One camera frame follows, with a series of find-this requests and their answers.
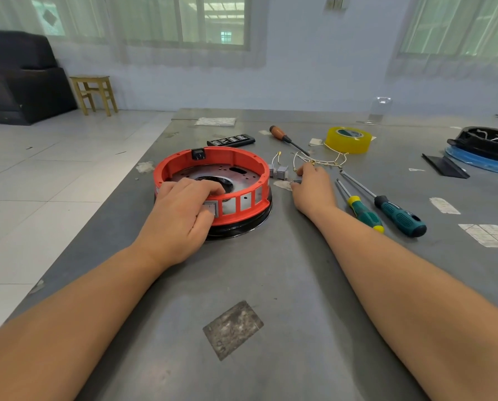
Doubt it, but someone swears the person's right hand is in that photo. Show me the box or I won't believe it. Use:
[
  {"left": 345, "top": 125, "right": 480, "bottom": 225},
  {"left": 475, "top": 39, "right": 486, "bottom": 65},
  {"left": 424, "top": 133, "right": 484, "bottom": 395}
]
[{"left": 290, "top": 162, "right": 338, "bottom": 224}]

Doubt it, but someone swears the person's left hand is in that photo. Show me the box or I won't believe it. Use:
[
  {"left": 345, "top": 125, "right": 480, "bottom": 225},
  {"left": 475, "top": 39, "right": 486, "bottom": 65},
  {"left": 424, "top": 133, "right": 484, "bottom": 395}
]
[{"left": 132, "top": 178, "right": 227, "bottom": 270}]

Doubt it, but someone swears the white yellow wires bundle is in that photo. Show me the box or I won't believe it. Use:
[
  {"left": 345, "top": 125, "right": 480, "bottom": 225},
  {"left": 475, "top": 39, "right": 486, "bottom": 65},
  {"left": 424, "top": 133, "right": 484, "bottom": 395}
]
[{"left": 273, "top": 150, "right": 349, "bottom": 170}]

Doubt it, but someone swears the green yellow handle screwdriver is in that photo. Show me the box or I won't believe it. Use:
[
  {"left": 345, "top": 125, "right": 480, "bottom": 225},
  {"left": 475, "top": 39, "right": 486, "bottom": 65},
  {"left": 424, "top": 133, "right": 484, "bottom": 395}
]
[{"left": 335, "top": 179, "right": 385, "bottom": 234}]

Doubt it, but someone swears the red plastic ring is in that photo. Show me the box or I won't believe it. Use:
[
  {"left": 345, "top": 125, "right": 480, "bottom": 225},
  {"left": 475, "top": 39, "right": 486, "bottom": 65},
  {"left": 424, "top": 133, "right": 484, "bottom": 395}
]
[{"left": 153, "top": 146, "right": 272, "bottom": 227}]

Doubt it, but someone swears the black metal round plate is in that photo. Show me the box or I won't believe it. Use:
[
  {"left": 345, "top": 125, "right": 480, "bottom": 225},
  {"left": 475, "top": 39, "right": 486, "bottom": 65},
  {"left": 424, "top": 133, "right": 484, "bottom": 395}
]
[{"left": 155, "top": 162, "right": 273, "bottom": 242}]

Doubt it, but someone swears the person's right forearm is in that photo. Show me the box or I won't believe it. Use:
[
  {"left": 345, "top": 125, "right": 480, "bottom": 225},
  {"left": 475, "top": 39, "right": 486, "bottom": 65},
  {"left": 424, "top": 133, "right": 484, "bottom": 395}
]
[{"left": 314, "top": 206, "right": 498, "bottom": 401}]

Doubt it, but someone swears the person's left forearm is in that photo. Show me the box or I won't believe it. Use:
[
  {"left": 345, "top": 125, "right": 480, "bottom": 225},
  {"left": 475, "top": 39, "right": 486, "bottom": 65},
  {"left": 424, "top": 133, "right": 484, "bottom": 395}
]
[{"left": 0, "top": 244, "right": 170, "bottom": 401}]

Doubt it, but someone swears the yellow tape roll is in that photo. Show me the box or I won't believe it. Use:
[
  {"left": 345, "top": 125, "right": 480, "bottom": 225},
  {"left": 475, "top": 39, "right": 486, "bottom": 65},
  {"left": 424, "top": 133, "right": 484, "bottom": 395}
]
[{"left": 325, "top": 126, "right": 373, "bottom": 155}]

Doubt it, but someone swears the dark green black screwdriver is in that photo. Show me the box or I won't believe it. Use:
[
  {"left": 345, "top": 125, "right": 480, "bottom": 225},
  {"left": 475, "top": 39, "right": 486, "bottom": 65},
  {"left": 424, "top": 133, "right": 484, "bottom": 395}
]
[{"left": 340, "top": 170, "right": 428, "bottom": 238}]

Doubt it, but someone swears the clear acrylic stand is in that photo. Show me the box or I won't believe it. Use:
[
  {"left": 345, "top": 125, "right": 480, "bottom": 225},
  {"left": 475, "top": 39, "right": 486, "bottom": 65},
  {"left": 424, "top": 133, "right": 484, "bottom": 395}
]
[{"left": 356, "top": 96, "right": 393, "bottom": 125}]

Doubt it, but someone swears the black bit set case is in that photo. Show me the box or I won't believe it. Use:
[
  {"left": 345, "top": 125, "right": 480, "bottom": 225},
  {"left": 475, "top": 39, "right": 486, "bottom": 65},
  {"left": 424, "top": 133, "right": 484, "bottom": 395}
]
[{"left": 207, "top": 134, "right": 256, "bottom": 148}]

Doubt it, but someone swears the white paper sheet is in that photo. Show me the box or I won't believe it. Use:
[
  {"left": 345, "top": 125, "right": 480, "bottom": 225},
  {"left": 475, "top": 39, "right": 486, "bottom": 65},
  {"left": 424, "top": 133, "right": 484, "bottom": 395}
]
[{"left": 194, "top": 117, "right": 237, "bottom": 127}]

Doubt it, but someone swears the black flat plate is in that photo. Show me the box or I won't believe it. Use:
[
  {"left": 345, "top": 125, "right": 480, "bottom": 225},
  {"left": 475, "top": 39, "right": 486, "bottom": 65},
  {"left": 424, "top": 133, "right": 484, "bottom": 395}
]
[{"left": 421, "top": 153, "right": 471, "bottom": 180}]

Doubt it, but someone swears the black round housing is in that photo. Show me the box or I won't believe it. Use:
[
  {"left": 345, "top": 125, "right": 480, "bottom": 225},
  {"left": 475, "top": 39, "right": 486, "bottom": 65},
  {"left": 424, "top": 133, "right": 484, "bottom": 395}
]
[{"left": 446, "top": 126, "right": 498, "bottom": 165}]

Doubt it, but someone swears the wooden stool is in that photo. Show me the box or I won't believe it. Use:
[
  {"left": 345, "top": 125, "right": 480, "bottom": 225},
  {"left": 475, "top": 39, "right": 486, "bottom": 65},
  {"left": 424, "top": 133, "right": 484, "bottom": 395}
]
[{"left": 69, "top": 75, "right": 119, "bottom": 118}]

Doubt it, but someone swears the wide sheer curtain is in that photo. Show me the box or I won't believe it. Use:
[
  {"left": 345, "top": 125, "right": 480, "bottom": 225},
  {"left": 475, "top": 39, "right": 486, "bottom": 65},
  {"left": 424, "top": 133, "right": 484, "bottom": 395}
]
[{"left": 0, "top": 0, "right": 271, "bottom": 70}]

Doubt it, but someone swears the narrow sheer curtain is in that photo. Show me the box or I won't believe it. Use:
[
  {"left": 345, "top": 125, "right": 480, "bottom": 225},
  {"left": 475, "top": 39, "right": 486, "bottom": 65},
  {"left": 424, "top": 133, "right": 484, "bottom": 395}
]
[{"left": 387, "top": 0, "right": 498, "bottom": 82}]

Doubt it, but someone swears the wide window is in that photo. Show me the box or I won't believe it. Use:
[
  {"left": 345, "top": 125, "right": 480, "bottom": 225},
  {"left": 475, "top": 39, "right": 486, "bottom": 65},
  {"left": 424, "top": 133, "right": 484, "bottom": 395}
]
[{"left": 29, "top": 0, "right": 252, "bottom": 51}]

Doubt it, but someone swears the black armchair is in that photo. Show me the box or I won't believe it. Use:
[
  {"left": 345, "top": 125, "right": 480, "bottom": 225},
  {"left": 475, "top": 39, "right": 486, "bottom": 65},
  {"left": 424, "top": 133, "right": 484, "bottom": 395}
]
[{"left": 0, "top": 30, "right": 78, "bottom": 126}]

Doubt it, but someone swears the narrow window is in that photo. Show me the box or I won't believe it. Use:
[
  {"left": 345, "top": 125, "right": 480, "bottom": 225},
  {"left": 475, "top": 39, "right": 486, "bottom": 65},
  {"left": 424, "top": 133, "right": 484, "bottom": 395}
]
[{"left": 399, "top": 0, "right": 498, "bottom": 59}]

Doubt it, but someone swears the wooden handle screwdriver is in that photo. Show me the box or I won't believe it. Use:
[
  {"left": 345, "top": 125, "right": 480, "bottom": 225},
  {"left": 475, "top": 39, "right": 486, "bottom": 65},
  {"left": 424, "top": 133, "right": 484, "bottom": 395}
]
[{"left": 269, "top": 125, "right": 311, "bottom": 157}]

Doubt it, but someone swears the blue plastic ring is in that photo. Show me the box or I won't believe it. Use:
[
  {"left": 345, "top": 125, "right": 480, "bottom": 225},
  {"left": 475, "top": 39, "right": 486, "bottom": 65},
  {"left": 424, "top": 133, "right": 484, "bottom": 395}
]
[{"left": 444, "top": 145, "right": 498, "bottom": 177}]

